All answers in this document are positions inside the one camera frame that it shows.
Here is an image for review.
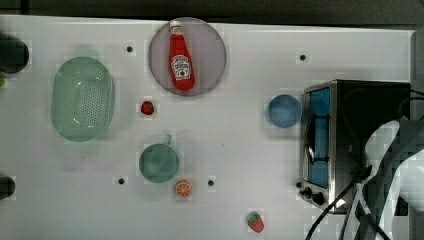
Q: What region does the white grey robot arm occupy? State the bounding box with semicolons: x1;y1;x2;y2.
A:
338;119;423;240

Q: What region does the black toaster oven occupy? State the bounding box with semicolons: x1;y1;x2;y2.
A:
301;80;411;214

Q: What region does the red plush ketchup bottle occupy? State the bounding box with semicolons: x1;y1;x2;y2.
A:
169;20;196;91

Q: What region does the grey round plate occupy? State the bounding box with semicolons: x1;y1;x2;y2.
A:
148;17;226;97

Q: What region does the blue plastic cup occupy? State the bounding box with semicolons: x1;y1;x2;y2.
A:
267;94;302;128

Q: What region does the plush orange slice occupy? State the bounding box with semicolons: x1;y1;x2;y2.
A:
175;180;192;198

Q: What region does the pink red plush strawberry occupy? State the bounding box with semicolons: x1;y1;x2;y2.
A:
247;212;265;233

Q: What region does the green plastic colander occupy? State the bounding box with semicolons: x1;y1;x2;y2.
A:
50;56;115;142

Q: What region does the black round pot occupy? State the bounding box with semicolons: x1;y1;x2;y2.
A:
0;33;29;74

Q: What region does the black cup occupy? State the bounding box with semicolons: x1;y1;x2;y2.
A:
0;176;16;200

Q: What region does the green cup with handle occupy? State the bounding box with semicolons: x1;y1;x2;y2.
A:
139;135;179;184

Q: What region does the black cable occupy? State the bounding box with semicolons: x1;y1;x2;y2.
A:
304;166;373;240

